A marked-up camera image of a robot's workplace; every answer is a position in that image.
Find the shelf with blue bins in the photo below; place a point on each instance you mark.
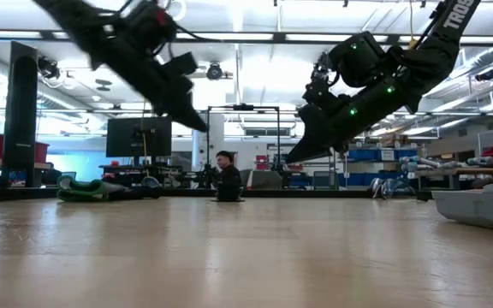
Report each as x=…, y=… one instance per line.
x=366, y=155

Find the black metal frame stand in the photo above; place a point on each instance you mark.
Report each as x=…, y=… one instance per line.
x=243, y=107

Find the grey laptop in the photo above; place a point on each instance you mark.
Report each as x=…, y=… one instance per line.
x=268, y=180

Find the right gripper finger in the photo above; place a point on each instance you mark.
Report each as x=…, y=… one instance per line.
x=308, y=153

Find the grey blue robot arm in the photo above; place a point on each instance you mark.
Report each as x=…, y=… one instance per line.
x=417, y=163
x=484, y=161

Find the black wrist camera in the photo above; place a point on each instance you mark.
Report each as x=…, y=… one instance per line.
x=182, y=64
x=323, y=92

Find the black green work glove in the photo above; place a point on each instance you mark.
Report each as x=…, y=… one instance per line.
x=84, y=197
x=79, y=181

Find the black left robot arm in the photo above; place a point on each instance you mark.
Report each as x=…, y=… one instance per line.
x=101, y=34

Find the black monitor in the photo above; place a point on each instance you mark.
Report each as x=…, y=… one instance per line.
x=122, y=137

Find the black table frame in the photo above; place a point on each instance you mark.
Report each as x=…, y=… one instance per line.
x=349, y=193

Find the black vertical post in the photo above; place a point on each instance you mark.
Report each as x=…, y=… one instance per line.
x=19, y=107

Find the person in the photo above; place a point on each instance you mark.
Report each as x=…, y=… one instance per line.
x=51, y=175
x=225, y=159

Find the black framed ceiling light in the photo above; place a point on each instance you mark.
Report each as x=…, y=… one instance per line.
x=229, y=37

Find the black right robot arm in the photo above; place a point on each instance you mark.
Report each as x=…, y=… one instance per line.
x=422, y=64

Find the grey plastic tool case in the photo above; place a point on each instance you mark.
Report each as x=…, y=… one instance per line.
x=477, y=209

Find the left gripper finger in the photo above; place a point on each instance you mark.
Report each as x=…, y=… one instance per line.
x=193, y=120

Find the silver blue bundle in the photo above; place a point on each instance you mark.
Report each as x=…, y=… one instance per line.
x=383, y=187

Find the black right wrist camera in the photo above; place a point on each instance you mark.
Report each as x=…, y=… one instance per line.
x=323, y=92

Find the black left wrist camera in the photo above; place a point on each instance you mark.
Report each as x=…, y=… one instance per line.
x=182, y=64

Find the white column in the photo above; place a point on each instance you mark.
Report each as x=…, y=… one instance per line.
x=217, y=141

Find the wooden work table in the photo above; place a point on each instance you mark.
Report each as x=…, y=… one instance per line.
x=456, y=171

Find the black overhead camera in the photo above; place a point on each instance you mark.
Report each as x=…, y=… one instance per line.
x=214, y=72

